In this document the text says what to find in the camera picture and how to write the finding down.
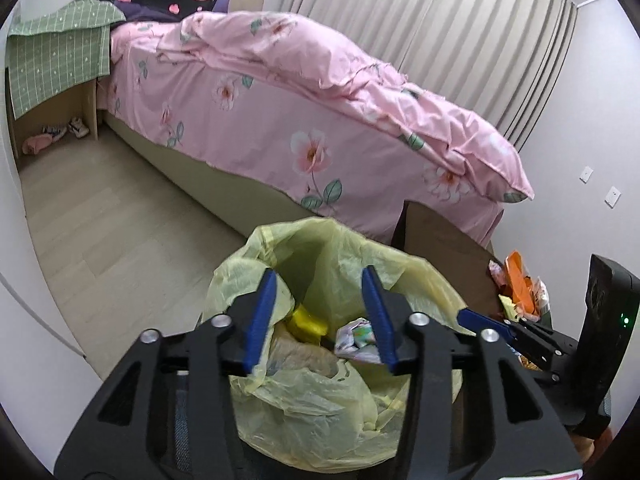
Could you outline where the brown paper bag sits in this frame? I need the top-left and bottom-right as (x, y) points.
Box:
(270, 322), (342, 379)

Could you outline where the clear snack bag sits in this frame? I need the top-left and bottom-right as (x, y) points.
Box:
(529, 279), (551, 317)

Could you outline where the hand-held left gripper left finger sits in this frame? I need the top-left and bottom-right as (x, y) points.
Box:
(54, 267), (278, 480)

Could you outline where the yellow plastic trash bag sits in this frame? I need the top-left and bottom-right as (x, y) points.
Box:
(200, 216), (473, 472)

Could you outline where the white printed wrapper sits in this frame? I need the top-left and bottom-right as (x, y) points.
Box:
(334, 317), (383, 361)

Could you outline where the pink sock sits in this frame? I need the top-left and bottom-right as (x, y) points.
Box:
(22, 133), (54, 156)

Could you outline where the pink floral duvet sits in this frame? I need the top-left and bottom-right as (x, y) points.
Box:
(156, 11), (535, 205)

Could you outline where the wooden nightstand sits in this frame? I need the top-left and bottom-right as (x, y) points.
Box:
(9, 77), (101, 160)

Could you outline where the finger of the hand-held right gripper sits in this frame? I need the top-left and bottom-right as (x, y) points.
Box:
(456, 308), (577, 377)

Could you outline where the pink floral bed sheet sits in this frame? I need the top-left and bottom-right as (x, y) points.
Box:
(97, 22), (505, 250)

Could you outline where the beige curtain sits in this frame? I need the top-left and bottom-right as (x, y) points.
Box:
(280, 0), (578, 153)

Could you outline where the person's right forearm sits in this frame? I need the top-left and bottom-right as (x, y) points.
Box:
(567, 431), (608, 462)

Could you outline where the green checked cloth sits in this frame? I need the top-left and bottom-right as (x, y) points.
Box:
(6, 0), (127, 121)

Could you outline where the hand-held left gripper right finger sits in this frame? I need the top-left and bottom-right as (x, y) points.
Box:
(361, 266), (583, 480)

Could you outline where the orange wrapper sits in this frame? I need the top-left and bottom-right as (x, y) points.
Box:
(504, 252), (533, 311)

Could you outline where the white wardrobe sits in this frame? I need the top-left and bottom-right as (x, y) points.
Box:
(0, 80), (87, 378)

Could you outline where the beige bed frame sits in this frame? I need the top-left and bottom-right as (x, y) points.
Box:
(100, 109), (401, 247)

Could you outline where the purple pillow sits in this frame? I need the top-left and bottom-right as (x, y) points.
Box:
(116, 0), (233, 23)

